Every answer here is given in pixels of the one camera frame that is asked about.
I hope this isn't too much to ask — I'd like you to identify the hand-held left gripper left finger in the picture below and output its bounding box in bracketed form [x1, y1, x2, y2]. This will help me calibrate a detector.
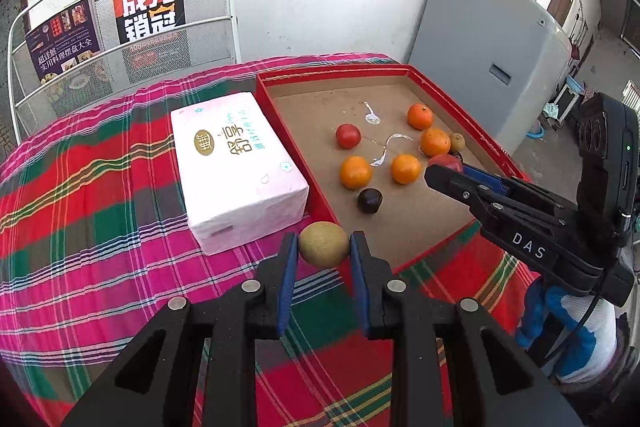
[60, 232, 301, 427]

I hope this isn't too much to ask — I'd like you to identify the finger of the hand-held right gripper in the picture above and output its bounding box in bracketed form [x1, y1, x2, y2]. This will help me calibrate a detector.
[424, 164, 576, 233]
[457, 161, 576, 213]

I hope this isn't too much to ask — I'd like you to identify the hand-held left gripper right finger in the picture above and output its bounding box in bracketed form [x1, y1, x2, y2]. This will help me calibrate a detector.
[349, 231, 583, 427]

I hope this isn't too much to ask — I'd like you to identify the red tomato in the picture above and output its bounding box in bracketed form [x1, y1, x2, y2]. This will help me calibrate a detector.
[335, 123, 362, 150]
[426, 154, 463, 175]

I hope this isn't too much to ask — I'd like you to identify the small orange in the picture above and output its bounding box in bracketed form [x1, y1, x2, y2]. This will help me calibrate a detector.
[390, 154, 422, 186]
[419, 128, 452, 158]

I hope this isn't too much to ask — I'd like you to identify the orange with stem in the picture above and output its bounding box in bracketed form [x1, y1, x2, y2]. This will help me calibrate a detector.
[406, 103, 434, 130]

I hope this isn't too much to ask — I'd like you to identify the dark purple plum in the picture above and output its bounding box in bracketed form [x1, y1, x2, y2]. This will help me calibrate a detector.
[357, 188, 385, 215]

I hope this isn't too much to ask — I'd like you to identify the large orange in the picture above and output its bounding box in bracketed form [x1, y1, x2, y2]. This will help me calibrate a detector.
[340, 156, 373, 190]

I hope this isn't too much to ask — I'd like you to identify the red cardboard box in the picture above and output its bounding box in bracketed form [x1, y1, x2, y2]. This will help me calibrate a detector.
[255, 64, 532, 304]

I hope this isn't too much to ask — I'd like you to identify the person's right hand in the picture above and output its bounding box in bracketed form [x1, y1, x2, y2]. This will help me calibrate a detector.
[514, 279, 621, 383]

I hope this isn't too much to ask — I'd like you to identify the white pink tissue pack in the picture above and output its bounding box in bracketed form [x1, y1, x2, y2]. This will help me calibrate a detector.
[170, 92, 310, 256]

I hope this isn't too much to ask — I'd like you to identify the grey plastic cabinet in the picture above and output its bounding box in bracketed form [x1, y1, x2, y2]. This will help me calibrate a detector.
[407, 0, 574, 148]

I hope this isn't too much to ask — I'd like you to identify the red plaid tablecloth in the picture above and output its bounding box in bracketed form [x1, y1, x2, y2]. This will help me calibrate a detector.
[0, 54, 542, 427]

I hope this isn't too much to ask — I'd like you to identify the white metal mesh rack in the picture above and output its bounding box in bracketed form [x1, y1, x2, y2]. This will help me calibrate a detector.
[7, 0, 244, 148]

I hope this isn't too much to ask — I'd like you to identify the red and black book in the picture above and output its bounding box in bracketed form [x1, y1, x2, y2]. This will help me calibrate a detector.
[112, 0, 186, 78]

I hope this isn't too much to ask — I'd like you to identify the dark purple cookbook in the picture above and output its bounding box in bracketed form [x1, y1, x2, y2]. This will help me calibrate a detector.
[23, 0, 107, 84]

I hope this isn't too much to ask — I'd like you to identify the black cable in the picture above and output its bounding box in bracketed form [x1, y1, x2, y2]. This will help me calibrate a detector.
[544, 292, 607, 364]

